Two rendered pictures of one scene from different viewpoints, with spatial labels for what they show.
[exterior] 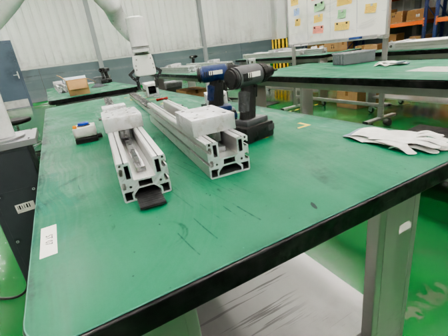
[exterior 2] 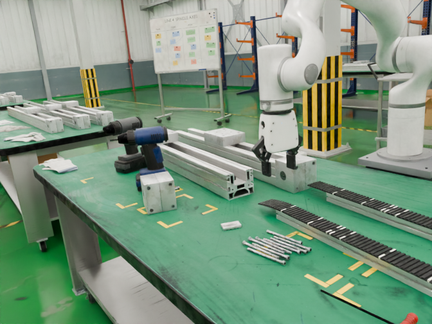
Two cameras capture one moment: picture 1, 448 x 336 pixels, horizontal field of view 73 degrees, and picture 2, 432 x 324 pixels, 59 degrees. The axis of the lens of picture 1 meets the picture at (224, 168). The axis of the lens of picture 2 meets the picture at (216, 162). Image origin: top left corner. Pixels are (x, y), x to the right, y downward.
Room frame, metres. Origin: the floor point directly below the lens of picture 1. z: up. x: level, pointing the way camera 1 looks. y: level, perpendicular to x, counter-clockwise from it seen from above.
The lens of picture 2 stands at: (2.51, 0.00, 1.23)
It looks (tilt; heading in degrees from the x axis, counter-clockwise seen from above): 16 degrees down; 171
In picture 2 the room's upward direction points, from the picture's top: 5 degrees counter-clockwise
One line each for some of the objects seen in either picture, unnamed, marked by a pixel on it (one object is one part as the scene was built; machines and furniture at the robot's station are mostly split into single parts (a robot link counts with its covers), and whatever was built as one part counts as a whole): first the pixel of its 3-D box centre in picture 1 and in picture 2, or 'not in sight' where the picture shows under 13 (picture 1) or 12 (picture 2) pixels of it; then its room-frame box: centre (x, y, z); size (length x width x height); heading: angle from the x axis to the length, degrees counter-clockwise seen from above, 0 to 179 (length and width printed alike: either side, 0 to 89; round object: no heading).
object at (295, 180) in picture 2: (113, 116); (298, 171); (1.37, 0.46, 0.83); 0.12 x 0.09 x 0.10; 110
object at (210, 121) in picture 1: (204, 124); (160, 139); (0.79, 0.04, 0.87); 0.16 x 0.11 x 0.07; 20
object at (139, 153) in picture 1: (125, 137); (225, 150); (0.96, 0.30, 0.82); 0.80 x 0.10 x 0.09; 20
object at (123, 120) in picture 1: (122, 123); (224, 139); (0.96, 0.30, 0.87); 0.16 x 0.11 x 0.07; 20
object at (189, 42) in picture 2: not in sight; (187, 70); (-4.62, 0.78, 0.97); 1.51 x 0.50 x 1.95; 46
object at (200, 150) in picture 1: (183, 126); (185, 159); (1.02, 0.12, 0.82); 0.80 x 0.10 x 0.09; 20
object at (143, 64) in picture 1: (143, 63); (277, 128); (1.58, 0.32, 1.03); 0.10 x 0.07 x 0.11; 111
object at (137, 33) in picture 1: (137, 31); (276, 72); (1.59, 0.32, 1.17); 0.09 x 0.08 x 0.13; 27
